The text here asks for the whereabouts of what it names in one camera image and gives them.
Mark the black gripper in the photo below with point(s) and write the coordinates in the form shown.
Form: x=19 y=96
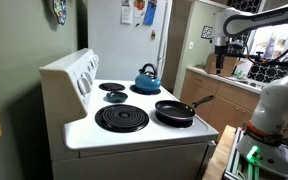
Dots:
x=219 y=51

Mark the blue kettle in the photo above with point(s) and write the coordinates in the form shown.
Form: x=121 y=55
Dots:
x=147 y=79

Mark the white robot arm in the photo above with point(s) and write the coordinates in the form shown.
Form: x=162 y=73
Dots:
x=261 y=144

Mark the white electric stove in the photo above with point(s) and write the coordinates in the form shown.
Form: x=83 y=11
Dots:
x=93 y=139

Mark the wooden kitchen cabinets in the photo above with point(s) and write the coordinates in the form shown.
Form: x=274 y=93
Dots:
x=232 y=105

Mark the black frying pan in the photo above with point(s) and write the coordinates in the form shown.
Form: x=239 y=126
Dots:
x=179 y=111

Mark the white refrigerator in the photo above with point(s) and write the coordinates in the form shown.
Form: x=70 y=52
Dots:
x=127 y=34

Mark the small blue spoon rest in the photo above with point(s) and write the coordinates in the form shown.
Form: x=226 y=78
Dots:
x=116 y=97

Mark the colourful decorative wall plate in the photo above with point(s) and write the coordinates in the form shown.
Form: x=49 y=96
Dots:
x=60 y=10

